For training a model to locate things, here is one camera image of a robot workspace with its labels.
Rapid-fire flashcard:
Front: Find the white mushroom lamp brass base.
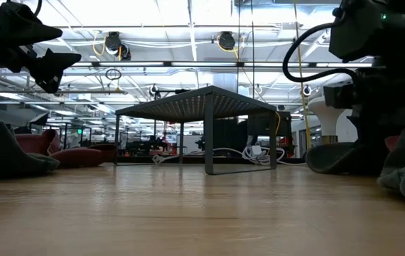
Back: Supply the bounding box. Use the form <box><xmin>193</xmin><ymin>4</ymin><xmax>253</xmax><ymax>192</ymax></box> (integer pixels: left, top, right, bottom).
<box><xmin>307</xmin><ymin>95</ymin><xmax>348</xmax><ymax>145</ymax></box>

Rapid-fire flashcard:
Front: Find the yellow power cable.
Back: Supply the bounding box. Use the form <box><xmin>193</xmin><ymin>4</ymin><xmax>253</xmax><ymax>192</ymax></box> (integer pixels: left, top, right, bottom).
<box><xmin>292</xmin><ymin>0</ymin><xmax>313</xmax><ymax>150</ymax></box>

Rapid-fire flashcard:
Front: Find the grey perforated metal shelf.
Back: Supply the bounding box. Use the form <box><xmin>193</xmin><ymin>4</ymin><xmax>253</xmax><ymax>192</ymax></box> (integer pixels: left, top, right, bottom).
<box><xmin>114</xmin><ymin>85</ymin><xmax>278</xmax><ymax>176</ymax></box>

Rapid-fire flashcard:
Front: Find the black monitor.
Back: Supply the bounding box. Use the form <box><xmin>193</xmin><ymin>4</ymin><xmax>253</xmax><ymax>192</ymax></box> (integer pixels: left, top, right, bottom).
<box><xmin>247</xmin><ymin>111</ymin><xmax>292</xmax><ymax>137</ymax></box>

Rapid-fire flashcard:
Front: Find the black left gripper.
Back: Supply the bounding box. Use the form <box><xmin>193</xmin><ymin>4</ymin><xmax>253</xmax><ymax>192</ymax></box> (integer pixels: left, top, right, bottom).
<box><xmin>0</xmin><ymin>0</ymin><xmax>82</xmax><ymax>94</ymax></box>

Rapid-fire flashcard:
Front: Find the black ceiling cable reel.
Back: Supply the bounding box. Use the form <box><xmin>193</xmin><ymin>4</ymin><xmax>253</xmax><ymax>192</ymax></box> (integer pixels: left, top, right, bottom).
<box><xmin>119</xmin><ymin>43</ymin><xmax>132</xmax><ymax>61</ymax></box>
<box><xmin>104</xmin><ymin>31</ymin><xmax>122</xmax><ymax>53</ymax></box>
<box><xmin>218</xmin><ymin>31</ymin><xmax>236</xmax><ymax>51</ymax></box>

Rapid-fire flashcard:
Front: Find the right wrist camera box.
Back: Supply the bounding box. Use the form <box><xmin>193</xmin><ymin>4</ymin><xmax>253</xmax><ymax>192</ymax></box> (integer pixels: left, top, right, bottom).
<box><xmin>323</xmin><ymin>80</ymin><xmax>357</xmax><ymax>110</ymax></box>

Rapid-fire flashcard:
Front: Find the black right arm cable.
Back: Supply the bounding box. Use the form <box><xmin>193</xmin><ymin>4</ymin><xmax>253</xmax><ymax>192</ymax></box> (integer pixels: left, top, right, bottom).
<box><xmin>282</xmin><ymin>21</ymin><xmax>360</xmax><ymax>85</ymax></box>

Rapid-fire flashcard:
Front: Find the white cable bundle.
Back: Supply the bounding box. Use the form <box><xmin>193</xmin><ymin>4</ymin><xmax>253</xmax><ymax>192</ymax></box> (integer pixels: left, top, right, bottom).
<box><xmin>151</xmin><ymin>144</ymin><xmax>306</xmax><ymax>166</ymax></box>

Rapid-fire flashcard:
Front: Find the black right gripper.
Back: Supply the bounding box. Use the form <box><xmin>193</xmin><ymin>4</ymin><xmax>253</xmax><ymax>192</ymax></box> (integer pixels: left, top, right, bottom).
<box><xmin>351</xmin><ymin>65</ymin><xmax>405</xmax><ymax>143</ymax></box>

